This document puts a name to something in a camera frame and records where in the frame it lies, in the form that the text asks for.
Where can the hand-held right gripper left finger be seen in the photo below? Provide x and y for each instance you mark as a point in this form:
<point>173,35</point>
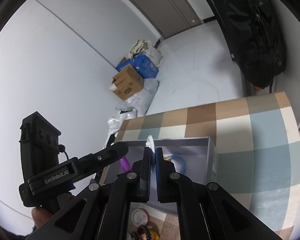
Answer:
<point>146,172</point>

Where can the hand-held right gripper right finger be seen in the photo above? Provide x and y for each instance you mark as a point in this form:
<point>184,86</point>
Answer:
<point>160,172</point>

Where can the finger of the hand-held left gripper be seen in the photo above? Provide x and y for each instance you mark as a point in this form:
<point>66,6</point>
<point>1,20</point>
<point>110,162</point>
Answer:
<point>102,156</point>

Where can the grey cardboard box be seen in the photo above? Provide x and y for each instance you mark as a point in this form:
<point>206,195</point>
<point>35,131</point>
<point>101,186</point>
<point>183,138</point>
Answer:
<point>185,147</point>

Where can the white pink round case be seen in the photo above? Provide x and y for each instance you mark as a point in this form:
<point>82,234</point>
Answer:
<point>140,217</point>

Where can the person's left hand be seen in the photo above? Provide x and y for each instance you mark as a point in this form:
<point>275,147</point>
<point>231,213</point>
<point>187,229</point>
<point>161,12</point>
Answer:
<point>41,217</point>

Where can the small orange trinket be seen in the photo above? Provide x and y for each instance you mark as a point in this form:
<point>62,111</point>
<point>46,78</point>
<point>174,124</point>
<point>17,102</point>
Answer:
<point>167,158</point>

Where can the crumpled silver plastic bag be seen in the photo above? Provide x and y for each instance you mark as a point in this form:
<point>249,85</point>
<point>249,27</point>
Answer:
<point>120,122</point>

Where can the grey plastic mailer bag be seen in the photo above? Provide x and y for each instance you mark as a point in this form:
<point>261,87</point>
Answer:
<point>145,95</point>

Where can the brown cardboard box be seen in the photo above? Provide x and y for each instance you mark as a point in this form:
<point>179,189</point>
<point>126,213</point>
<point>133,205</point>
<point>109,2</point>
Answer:
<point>127,80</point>

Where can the checkered tablecloth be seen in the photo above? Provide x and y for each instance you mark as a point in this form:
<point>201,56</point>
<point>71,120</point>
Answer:
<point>252,142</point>

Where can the blue cardboard box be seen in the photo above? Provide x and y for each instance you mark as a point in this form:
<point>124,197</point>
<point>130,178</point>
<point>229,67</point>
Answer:
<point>146,66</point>

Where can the cream canvas tote bag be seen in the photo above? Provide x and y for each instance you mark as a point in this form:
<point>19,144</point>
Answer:
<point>140,46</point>

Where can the grey door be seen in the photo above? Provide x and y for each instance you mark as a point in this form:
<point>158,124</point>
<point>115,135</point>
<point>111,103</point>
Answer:
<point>172,5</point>

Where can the black backpack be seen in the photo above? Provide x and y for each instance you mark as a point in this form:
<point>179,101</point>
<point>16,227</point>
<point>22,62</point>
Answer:
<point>252,30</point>

